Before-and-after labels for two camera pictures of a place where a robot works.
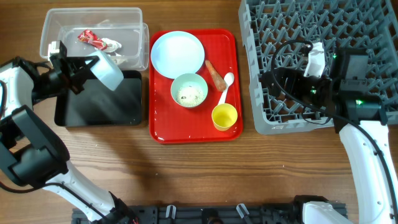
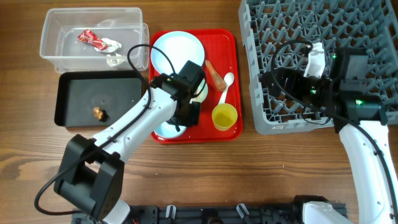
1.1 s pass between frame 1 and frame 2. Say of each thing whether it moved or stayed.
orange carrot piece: stayed
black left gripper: moved
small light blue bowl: moved
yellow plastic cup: stayed
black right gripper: stayed
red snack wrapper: stayed
